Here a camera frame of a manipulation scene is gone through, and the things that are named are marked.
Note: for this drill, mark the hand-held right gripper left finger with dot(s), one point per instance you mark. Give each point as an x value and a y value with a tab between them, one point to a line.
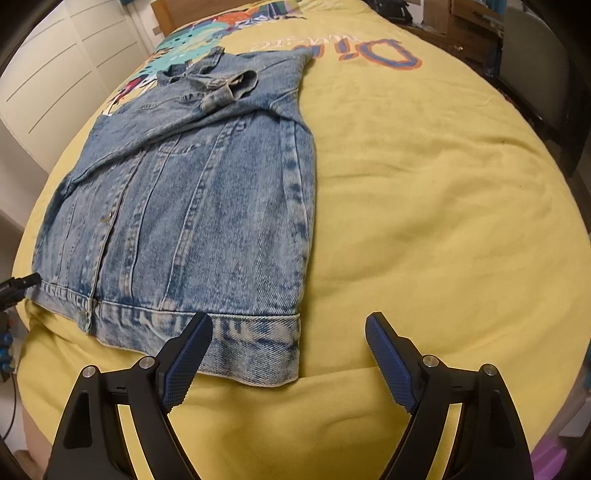
182	369

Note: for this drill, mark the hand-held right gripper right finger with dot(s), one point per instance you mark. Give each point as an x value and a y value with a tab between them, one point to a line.
392	364

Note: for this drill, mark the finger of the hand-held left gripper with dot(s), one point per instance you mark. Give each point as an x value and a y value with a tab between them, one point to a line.
21	284

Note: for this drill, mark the blue denim jacket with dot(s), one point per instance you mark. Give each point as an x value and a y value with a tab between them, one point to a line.
184	230

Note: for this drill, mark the yellow printed blanket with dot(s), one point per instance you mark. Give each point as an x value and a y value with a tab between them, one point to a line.
415	207

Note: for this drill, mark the white wardrobe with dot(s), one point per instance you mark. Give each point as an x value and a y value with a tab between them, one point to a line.
55	69

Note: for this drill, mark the wooden headboard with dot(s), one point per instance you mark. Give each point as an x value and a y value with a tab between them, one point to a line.
167	18

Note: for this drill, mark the grey chair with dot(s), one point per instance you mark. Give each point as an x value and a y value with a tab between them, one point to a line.
535	55

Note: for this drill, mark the wooden cabinet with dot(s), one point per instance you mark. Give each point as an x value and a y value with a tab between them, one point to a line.
475	32

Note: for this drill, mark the black bag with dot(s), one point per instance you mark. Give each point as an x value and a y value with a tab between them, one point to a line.
395	9

